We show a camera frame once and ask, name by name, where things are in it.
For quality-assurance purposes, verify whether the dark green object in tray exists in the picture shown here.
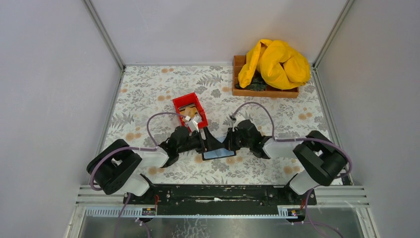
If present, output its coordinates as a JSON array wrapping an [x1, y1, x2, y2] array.
[[234, 73, 267, 91]]

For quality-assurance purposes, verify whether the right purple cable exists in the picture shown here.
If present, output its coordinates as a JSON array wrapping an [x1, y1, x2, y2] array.
[[229, 102, 353, 178]]

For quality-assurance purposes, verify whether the black card holder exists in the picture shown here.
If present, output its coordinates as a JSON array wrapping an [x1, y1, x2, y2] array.
[[200, 136, 236, 161]]

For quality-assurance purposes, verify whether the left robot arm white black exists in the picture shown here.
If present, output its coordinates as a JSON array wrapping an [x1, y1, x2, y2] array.
[[87, 126, 225, 196]]

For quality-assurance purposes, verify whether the wooden tray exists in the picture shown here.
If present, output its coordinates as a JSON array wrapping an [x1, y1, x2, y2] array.
[[232, 56, 299, 99]]

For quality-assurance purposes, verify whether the yellow cloth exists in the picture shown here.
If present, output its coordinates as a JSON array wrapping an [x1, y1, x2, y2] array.
[[238, 39, 311, 90]]

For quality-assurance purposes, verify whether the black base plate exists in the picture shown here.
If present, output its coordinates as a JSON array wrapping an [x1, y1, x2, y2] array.
[[123, 184, 317, 216]]

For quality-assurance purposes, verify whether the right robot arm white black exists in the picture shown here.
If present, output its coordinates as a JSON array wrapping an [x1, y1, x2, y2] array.
[[223, 119, 351, 195]]

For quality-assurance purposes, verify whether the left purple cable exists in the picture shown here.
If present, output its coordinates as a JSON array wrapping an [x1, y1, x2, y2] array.
[[89, 112, 188, 192]]

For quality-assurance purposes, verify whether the gold VIP card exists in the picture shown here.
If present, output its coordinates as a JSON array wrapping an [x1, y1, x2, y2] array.
[[180, 107, 198, 118]]

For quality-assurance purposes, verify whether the floral table mat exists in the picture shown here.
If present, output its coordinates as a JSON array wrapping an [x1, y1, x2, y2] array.
[[104, 65, 329, 184]]

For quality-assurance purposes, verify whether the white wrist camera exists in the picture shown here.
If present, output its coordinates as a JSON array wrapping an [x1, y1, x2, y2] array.
[[184, 115, 202, 132], [230, 115, 245, 131]]

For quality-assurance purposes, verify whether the red plastic bin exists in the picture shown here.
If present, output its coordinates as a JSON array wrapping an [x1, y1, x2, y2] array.
[[172, 93, 208, 129]]

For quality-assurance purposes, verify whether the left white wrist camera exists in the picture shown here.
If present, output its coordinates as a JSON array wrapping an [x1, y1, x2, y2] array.
[[184, 115, 202, 132]]

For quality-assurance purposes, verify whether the purple cable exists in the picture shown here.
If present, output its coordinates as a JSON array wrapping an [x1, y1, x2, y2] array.
[[89, 112, 188, 192], [229, 102, 353, 178]]

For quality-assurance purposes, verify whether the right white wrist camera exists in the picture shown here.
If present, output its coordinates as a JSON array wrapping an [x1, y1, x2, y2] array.
[[230, 115, 245, 131]]

